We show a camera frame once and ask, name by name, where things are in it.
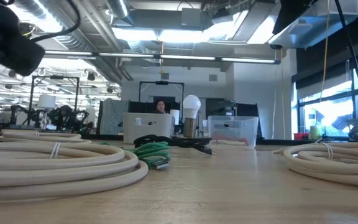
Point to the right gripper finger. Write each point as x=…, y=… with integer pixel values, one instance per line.
x=287, y=12

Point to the white table lamp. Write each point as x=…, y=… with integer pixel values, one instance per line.
x=46, y=101

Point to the person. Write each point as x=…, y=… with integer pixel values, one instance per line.
x=64, y=117
x=160, y=106

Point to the black framed window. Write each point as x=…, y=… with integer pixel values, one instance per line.
x=328, y=115

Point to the long ceiling light strip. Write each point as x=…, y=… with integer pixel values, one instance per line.
x=185, y=57

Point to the black monitor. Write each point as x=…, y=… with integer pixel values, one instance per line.
x=221, y=108

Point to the pale yellow cylinder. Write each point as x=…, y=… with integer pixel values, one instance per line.
x=315, y=132

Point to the red box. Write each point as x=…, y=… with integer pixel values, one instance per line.
x=300, y=136

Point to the clear plastic bin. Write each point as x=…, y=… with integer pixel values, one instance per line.
x=233, y=124

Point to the white light bulb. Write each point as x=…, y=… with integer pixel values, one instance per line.
x=191, y=104

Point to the grey partition panel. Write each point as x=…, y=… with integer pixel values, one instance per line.
x=113, y=116

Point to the white opaque plastic bin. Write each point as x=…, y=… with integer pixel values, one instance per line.
x=160, y=130

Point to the black gantry frame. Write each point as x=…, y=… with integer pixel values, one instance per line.
x=54, y=76
x=162, y=82

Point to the black aluminium table frame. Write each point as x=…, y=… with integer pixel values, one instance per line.
x=104, y=137

